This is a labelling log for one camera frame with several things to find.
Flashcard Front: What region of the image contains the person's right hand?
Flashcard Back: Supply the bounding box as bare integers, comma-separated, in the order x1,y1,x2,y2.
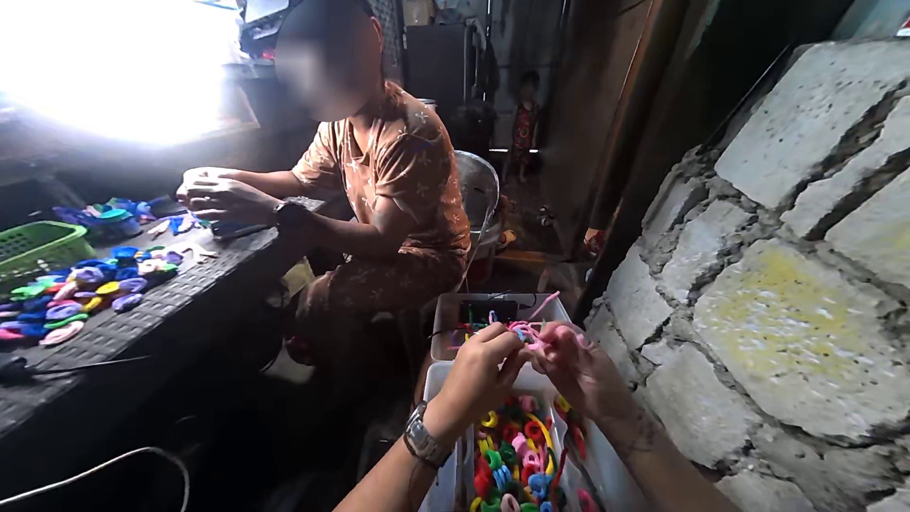
529,320,636,432

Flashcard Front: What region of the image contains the person's left hand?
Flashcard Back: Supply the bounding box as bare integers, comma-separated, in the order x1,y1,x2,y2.
425,321,533,448

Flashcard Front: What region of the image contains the pink fuzzy wire piece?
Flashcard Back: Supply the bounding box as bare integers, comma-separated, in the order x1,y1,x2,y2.
491,292,563,352

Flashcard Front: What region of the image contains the person's right forearm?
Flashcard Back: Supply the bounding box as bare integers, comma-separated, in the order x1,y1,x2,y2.
597,402,742,512

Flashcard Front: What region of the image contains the person's left forearm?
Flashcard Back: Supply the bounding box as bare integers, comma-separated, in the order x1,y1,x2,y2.
333,402,453,512

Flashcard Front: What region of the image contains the small clear plastic container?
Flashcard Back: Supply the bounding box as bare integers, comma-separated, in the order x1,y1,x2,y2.
431,292,573,362

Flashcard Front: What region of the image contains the pile of colourful fuzzy coils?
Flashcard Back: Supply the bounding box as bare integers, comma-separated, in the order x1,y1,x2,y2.
469,394,591,512

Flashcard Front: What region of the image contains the large white plastic container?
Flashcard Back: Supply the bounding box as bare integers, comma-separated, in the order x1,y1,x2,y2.
419,360,649,512

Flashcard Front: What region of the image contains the brown wooden door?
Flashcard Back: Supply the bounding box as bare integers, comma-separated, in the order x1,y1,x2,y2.
539,0,658,261

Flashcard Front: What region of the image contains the dark grey cabinet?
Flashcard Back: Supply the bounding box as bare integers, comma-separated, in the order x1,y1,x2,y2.
404,24,476,109

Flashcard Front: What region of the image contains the black woven-top table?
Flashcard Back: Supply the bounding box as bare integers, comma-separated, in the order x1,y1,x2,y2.
0,195,324,442

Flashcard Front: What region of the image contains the heap of blue purple pieces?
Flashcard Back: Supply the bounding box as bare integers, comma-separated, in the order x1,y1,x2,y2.
53,197,213,238

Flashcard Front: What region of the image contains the teal-lidded round container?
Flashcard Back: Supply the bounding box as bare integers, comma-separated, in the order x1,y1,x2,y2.
95,208,143,240

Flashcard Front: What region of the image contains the heap of colourful felt rolls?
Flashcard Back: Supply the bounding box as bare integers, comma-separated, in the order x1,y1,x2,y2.
0,245,184,347

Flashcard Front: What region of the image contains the green plastic basket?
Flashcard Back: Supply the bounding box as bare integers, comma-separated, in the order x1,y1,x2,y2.
0,220,97,294

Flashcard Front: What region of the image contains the white cable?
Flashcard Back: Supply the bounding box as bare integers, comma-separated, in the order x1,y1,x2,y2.
0,446,191,512

